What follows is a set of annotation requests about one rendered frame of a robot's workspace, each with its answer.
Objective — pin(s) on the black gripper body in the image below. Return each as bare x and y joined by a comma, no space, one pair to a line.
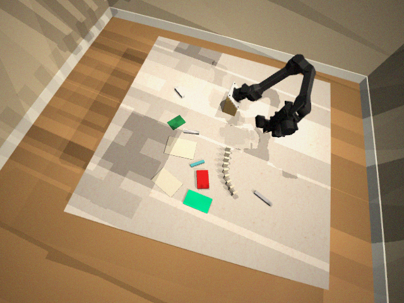
262,122

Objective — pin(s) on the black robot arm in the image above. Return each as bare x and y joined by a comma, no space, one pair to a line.
287,114

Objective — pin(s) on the red rectangular block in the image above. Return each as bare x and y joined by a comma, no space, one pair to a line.
202,179

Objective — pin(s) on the white rectangular block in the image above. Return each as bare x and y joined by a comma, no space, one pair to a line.
179,92

